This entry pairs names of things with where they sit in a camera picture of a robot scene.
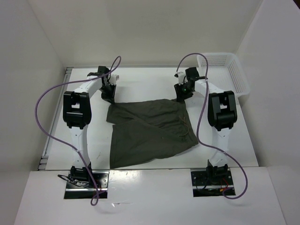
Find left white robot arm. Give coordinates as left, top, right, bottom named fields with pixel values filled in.
left=63, top=66, right=119, bottom=188

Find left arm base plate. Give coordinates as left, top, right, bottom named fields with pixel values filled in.
left=61, top=171, right=109, bottom=200

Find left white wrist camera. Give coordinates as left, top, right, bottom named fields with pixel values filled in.
left=108, top=74, right=120, bottom=85

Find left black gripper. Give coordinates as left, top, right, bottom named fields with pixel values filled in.
left=99, top=83, right=116, bottom=105

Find white plastic basket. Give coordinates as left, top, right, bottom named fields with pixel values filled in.
left=197, top=52, right=250, bottom=98

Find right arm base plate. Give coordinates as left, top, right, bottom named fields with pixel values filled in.
left=190, top=169, right=235, bottom=197

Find olive green shorts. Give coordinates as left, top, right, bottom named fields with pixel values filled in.
left=106, top=99, right=198, bottom=169

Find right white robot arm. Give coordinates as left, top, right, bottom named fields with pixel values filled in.
left=174, top=67, right=237, bottom=184

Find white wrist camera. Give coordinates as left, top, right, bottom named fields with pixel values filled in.
left=108, top=74, right=120, bottom=85
left=174, top=72, right=187, bottom=85

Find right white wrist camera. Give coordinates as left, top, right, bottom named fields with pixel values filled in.
left=174, top=72, right=187, bottom=85

